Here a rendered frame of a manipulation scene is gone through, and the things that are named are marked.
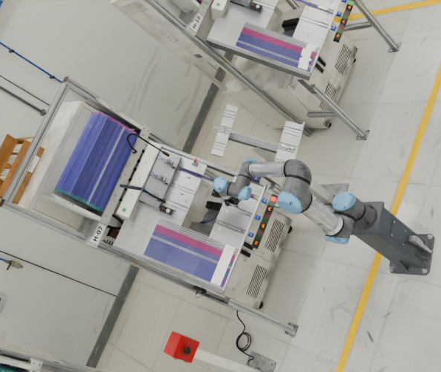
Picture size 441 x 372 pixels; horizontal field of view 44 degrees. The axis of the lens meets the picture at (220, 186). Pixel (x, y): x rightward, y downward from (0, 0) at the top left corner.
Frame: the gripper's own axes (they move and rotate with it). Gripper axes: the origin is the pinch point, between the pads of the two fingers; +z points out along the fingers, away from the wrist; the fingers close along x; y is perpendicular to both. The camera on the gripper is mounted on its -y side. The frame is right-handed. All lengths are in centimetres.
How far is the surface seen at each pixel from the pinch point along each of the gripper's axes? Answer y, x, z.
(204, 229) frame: -29, -13, 43
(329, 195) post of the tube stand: 34, 43, 78
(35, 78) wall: -207, 53, 31
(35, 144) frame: -92, -16, -62
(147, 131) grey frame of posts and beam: -63, 22, -14
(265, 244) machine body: 4, -5, 76
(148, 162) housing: -57, 6, -9
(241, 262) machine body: -2, -23, 62
